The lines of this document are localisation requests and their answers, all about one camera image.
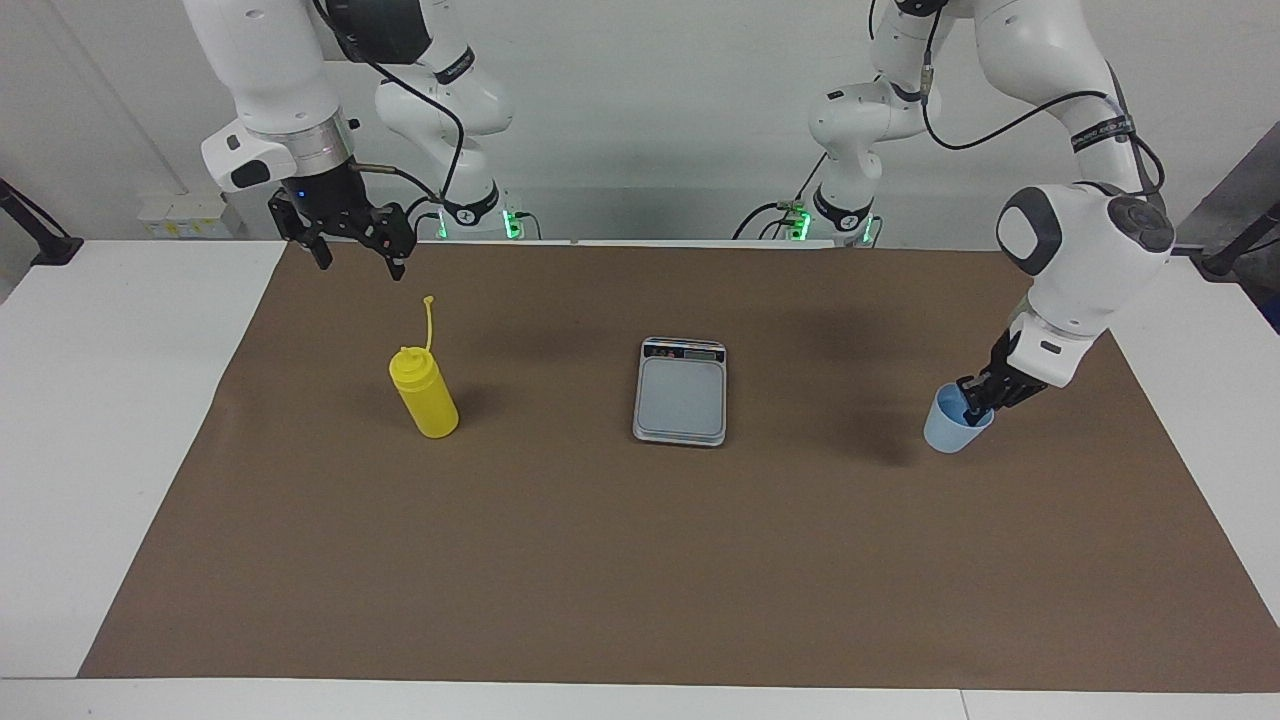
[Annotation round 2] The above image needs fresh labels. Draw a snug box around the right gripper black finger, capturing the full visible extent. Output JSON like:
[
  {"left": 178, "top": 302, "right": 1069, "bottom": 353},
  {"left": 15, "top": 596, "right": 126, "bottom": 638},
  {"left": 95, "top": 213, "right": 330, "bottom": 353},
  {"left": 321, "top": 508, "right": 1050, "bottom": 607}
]
[
  {"left": 268, "top": 190, "right": 333, "bottom": 271},
  {"left": 345, "top": 205, "right": 417, "bottom": 281}
]

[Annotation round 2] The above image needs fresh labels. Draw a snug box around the light blue plastic cup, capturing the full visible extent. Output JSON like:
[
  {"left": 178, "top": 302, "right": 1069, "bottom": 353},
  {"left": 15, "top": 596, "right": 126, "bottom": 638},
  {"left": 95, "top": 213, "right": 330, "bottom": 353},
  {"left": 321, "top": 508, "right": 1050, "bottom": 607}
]
[{"left": 923, "top": 383, "right": 997, "bottom": 455}]

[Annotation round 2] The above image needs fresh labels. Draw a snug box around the yellow squeeze bottle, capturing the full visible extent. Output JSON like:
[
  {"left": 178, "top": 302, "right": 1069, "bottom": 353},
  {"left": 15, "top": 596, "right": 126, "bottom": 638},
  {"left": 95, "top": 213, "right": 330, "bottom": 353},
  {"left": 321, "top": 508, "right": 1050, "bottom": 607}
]
[{"left": 388, "top": 295, "right": 461, "bottom": 439}]

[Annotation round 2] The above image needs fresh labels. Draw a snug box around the silver digital kitchen scale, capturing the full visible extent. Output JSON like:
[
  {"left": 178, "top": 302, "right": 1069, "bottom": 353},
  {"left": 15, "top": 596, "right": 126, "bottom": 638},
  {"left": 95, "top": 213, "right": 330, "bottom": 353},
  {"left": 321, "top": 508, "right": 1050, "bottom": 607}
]
[{"left": 632, "top": 336, "right": 728, "bottom": 447}]

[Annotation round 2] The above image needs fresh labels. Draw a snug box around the black clamp stand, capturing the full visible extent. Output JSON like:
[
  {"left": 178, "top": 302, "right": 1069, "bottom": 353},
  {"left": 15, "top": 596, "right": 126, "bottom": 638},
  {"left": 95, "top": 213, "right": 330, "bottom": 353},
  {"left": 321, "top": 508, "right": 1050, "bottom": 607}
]
[
  {"left": 1190, "top": 200, "right": 1280, "bottom": 279},
  {"left": 0, "top": 178, "right": 84, "bottom": 267}
]

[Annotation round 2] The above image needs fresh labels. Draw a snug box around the dark grey board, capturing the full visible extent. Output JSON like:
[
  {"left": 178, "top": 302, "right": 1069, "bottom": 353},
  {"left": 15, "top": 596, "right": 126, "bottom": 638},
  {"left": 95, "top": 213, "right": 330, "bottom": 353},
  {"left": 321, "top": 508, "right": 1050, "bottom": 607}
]
[{"left": 1170, "top": 122, "right": 1280, "bottom": 251}]

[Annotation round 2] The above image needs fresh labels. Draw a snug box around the brown paper mat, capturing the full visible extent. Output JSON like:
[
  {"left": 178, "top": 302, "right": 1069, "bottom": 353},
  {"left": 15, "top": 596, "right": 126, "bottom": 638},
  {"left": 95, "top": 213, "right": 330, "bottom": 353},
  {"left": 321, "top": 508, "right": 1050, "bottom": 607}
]
[{"left": 78, "top": 243, "right": 1280, "bottom": 693}]

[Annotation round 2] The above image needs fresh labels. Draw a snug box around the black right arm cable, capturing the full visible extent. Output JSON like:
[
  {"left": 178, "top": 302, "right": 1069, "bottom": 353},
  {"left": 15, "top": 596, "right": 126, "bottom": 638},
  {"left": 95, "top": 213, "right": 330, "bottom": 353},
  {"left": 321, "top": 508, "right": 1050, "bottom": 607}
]
[{"left": 312, "top": 0, "right": 467, "bottom": 206}]

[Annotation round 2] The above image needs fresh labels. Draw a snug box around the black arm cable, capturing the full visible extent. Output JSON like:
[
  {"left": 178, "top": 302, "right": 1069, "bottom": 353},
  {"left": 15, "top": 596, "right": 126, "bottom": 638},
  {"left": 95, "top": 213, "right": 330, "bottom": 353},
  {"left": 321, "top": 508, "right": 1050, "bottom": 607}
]
[
  {"left": 868, "top": 0, "right": 1167, "bottom": 196},
  {"left": 312, "top": 0, "right": 467, "bottom": 206}
]

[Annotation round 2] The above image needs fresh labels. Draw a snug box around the black base cable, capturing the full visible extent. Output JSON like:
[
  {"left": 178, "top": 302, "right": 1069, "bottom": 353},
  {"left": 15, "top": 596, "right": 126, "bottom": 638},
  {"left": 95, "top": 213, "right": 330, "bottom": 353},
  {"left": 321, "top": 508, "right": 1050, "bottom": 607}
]
[{"left": 733, "top": 150, "right": 831, "bottom": 241}]

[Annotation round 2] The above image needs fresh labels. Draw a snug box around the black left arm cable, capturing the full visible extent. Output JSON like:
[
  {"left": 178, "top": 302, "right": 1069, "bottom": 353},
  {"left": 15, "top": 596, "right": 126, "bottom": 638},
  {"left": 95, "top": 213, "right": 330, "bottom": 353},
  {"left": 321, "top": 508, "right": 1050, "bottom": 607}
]
[{"left": 868, "top": 0, "right": 1167, "bottom": 196}]

